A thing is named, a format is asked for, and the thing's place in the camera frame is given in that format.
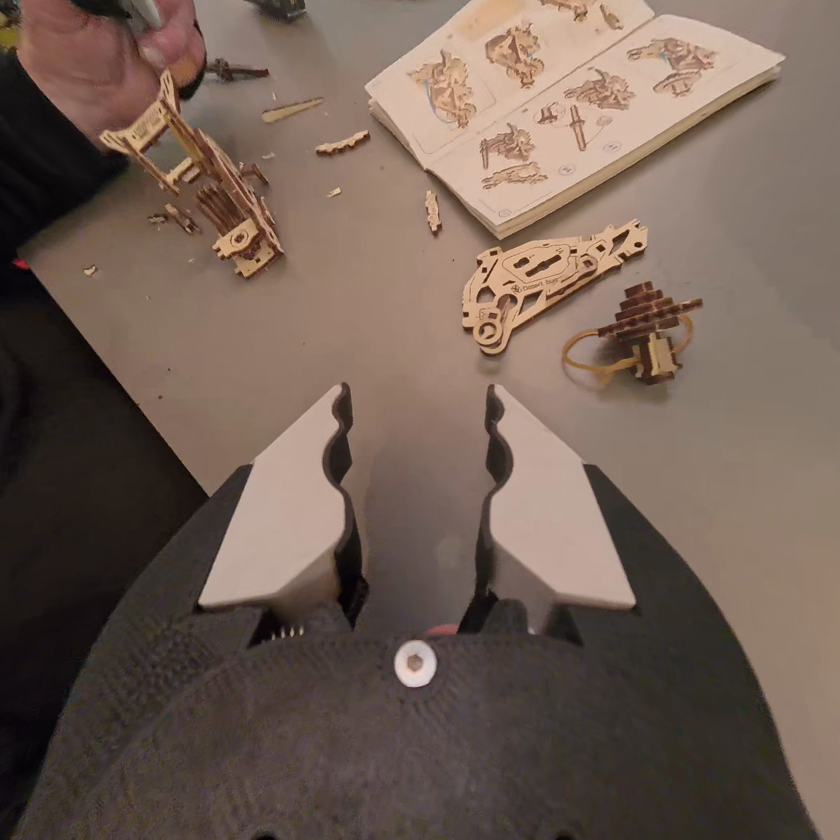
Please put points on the black model kit box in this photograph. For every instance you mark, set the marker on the black model kit box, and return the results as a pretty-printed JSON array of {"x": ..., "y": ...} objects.
[{"x": 282, "y": 6}]

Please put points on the person's left forearm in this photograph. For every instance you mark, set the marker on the person's left forearm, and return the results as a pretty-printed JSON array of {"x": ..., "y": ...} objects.
[{"x": 39, "y": 164}]

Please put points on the dark wooden axle rod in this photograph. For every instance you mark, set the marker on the dark wooden axle rod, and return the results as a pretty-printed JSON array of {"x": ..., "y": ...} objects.
[{"x": 229, "y": 69}]

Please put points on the wooden buggy model frame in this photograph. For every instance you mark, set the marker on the wooden buggy model frame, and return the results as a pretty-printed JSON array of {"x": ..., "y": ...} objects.
[{"x": 243, "y": 249}]

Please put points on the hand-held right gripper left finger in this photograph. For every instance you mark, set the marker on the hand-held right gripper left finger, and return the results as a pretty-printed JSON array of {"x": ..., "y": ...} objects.
[{"x": 282, "y": 525}]

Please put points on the open instruction booklet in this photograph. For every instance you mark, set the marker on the open instruction booklet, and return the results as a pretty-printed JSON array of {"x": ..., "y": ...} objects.
[{"x": 459, "y": 167}]

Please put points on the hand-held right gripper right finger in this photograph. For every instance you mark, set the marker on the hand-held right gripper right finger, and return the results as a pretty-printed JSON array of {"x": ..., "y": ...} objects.
[{"x": 551, "y": 525}]

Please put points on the wooden stepped gear stack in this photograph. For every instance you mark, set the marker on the wooden stepped gear stack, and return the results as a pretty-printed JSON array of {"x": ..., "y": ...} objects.
[{"x": 649, "y": 308}]

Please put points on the scattered small wooden offcuts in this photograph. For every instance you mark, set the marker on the scattered small wooden offcuts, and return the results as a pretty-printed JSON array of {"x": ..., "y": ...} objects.
[{"x": 180, "y": 220}]

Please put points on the wooden buggy side panel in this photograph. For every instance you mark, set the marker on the wooden buggy side panel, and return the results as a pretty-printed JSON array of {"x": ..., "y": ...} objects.
[{"x": 499, "y": 269}]

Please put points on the thin wooden wedge stick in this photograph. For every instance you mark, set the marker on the thin wooden wedge stick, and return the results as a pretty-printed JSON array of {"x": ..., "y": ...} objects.
[{"x": 289, "y": 110}]

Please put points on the person's left hand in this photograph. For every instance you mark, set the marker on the person's left hand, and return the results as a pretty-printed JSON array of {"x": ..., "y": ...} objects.
[{"x": 85, "y": 72}]

